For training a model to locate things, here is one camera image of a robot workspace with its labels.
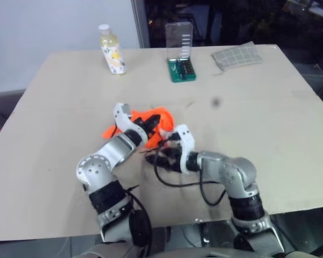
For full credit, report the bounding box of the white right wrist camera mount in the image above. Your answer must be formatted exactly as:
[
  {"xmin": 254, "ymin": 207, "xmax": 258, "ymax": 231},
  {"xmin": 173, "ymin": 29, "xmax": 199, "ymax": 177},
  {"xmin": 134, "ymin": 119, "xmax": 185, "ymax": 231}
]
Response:
[{"xmin": 174, "ymin": 124, "xmax": 196, "ymax": 176}]

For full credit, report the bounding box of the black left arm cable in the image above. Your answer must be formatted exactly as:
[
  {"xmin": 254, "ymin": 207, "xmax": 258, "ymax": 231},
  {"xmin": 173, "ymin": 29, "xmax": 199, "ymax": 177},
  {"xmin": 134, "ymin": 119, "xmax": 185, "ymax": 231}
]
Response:
[{"xmin": 123, "ymin": 184, "xmax": 154, "ymax": 248}]

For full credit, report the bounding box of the yellow drink bottle white cap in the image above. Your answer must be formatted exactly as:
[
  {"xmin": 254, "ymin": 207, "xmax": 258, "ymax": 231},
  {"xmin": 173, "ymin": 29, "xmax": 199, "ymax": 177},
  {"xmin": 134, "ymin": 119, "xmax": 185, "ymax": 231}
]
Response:
[{"xmin": 97, "ymin": 24, "xmax": 128, "ymax": 76}]

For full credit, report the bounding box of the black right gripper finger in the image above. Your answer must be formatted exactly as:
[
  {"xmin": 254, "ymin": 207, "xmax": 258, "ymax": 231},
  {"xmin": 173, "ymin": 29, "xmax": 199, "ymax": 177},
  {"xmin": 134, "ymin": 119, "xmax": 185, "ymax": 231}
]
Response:
[
  {"xmin": 144, "ymin": 153, "xmax": 165, "ymax": 168},
  {"xmin": 161, "ymin": 131, "xmax": 180, "ymax": 144}
]

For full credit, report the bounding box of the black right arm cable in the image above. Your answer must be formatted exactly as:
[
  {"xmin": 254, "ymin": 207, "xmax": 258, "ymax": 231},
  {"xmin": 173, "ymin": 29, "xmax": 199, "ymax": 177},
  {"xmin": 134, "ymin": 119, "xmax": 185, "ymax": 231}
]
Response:
[{"xmin": 153, "ymin": 149, "xmax": 227, "ymax": 208}]

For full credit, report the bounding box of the grey checked cloth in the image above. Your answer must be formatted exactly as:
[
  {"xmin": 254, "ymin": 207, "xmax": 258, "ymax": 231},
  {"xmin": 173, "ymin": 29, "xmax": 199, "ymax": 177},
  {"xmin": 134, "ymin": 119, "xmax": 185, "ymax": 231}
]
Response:
[{"xmin": 211, "ymin": 41, "xmax": 264, "ymax": 72}]

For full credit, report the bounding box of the grey window frame post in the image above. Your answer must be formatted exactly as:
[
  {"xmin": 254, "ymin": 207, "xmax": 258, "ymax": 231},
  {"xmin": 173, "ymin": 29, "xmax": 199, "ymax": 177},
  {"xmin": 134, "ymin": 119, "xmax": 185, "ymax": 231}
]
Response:
[{"xmin": 130, "ymin": 0, "xmax": 152, "ymax": 49}]

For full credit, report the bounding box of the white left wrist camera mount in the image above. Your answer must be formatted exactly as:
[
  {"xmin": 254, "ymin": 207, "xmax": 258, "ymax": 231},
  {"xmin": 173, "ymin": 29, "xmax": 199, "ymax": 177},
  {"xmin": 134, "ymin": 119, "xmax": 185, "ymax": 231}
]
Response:
[{"xmin": 112, "ymin": 102, "xmax": 137, "ymax": 135}]

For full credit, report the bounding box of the green screwdriver bit case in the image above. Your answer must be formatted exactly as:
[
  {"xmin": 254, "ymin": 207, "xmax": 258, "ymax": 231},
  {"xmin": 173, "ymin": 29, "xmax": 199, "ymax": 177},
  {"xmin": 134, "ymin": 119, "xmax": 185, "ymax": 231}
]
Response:
[{"xmin": 165, "ymin": 21, "xmax": 198, "ymax": 83}]

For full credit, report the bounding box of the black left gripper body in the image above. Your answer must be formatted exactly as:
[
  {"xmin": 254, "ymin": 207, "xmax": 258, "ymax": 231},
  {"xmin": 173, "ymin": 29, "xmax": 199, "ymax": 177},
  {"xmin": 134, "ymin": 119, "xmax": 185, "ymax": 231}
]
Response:
[{"xmin": 132, "ymin": 118, "xmax": 153, "ymax": 137}]

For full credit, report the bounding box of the grey robot torso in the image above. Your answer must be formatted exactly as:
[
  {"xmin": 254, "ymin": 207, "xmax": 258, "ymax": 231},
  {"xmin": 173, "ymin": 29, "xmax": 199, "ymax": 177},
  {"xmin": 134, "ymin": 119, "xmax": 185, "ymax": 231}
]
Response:
[{"xmin": 76, "ymin": 240, "xmax": 323, "ymax": 258}]

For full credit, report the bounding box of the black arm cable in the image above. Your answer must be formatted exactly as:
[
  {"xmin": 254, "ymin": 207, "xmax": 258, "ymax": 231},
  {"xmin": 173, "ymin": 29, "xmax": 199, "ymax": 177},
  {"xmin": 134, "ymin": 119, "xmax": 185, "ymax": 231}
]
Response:
[
  {"xmin": 123, "ymin": 184, "xmax": 154, "ymax": 248},
  {"xmin": 153, "ymin": 149, "xmax": 227, "ymax": 208}
]

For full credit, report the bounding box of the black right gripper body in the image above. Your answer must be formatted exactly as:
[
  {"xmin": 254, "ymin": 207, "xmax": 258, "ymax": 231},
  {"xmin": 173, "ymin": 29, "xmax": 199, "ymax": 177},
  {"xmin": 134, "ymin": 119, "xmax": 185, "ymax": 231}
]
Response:
[{"xmin": 158, "ymin": 137, "xmax": 184, "ymax": 173}]

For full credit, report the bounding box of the orange fabric pouch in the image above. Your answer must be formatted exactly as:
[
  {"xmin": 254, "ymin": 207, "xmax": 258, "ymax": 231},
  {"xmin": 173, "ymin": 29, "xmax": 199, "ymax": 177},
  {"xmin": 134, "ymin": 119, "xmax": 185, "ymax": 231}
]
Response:
[{"xmin": 101, "ymin": 106, "xmax": 176, "ymax": 150}]

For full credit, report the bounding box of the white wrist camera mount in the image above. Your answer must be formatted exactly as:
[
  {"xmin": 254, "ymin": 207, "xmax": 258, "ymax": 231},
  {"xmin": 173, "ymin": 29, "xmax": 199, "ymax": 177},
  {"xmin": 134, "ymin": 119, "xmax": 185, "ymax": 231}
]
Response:
[
  {"xmin": 174, "ymin": 124, "xmax": 196, "ymax": 176},
  {"xmin": 112, "ymin": 102, "xmax": 137, "ymax": 135}
]

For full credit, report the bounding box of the beige cardboard sheet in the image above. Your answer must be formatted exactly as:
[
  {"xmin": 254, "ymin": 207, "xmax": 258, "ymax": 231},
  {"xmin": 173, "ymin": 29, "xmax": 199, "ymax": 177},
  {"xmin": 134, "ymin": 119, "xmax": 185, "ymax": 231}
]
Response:
[{"xmin": 0, "ymin": 44, "xmax": 323, "ymax": 242}]

